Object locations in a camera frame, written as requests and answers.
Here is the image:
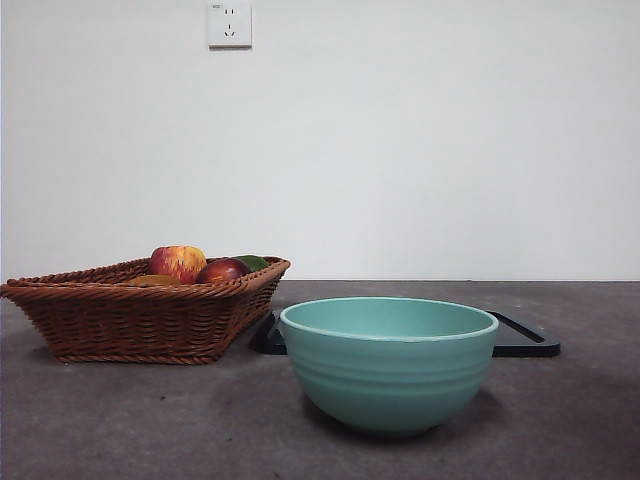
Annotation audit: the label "brown wicker basket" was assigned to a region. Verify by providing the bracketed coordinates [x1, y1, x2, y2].
[0, 255, 292, 365]

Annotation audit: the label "white wall socket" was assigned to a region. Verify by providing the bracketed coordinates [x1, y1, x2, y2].
[208, 0, 253, 50]

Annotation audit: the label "brown kiwifruit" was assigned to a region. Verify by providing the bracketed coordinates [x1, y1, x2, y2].
[127, 273, 182, 288]

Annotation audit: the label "teal ribbed bowl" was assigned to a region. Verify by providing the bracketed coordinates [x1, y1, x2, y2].
[278, 297, 500, 436]

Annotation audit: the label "black rectangular tray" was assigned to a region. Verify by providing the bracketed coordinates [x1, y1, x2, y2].
[249, 308, 561, 359]

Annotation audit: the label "green fruit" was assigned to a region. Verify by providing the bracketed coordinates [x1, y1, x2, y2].
[234, 254, 270, 274]

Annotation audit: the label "red yellow apple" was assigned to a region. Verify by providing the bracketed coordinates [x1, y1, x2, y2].
[148, 244, 208, 285]

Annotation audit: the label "dark red apple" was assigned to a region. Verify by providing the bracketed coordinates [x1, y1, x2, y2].
[194, 257, 252, 285]

